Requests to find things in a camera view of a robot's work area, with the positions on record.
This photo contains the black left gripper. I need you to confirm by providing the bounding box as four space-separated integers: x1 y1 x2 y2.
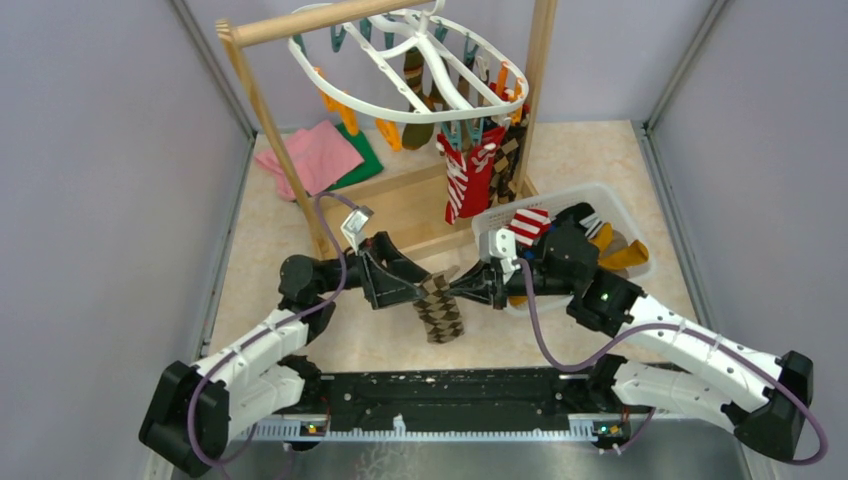
317 231 432 309

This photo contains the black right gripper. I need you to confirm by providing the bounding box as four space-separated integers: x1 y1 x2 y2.
444 258 577 311

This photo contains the beige argyle sock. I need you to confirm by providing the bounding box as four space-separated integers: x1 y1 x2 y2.
412 265 465 344

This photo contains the red white striped sock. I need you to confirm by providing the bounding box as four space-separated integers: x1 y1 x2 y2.
437 134 479 225

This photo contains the teal clothes clip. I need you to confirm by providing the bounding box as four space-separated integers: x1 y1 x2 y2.
441 120 463 151
461 118 484 148

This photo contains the brown argyle sock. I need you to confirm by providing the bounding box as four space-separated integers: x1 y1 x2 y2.
489 117 529 207

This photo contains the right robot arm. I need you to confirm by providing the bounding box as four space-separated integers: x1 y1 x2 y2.
449 225 813 464

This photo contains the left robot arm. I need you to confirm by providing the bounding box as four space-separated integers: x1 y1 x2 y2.
138 232 429 478

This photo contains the wooden hanger rack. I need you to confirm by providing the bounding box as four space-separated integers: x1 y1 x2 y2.
216 1 557 260

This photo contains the orange clothes clip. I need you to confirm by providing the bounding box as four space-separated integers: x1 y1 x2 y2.
495 61 510 97

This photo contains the white round clip hanger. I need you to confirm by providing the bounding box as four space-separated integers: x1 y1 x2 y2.
288 1 530 125

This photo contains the green cloth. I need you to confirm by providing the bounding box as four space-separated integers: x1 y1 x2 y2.
329 123 384 190

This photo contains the black sock in basket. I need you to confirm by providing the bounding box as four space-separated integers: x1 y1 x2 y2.
552 202 604 239

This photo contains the pink cloth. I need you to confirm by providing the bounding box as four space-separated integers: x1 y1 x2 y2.
284 120 362 194

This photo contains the yellow sock in basket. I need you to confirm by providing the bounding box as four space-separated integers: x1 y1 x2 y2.
590 223 650 271

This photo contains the olive striped hanging sock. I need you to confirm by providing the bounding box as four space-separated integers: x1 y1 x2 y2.
401 47 435 151

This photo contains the white plastic laundry basket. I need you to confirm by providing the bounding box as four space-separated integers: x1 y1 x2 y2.
471 182 656 317

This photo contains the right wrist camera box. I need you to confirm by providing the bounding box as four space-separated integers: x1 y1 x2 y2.
478 228 520 274

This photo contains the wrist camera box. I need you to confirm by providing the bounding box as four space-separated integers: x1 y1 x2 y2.
478 228 520 274
340 206 373 253

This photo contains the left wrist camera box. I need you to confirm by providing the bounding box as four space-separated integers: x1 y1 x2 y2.
340 206 373 253

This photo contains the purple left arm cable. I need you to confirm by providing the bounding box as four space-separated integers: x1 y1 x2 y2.
186 192 350 480

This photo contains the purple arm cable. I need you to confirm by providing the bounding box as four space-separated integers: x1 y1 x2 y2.
516 258 829 466
186 192 350 480

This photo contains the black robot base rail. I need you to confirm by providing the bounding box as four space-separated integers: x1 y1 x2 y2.
256 359 649 450

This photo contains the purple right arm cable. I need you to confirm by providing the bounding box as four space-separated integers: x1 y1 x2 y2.
516 258 829 466

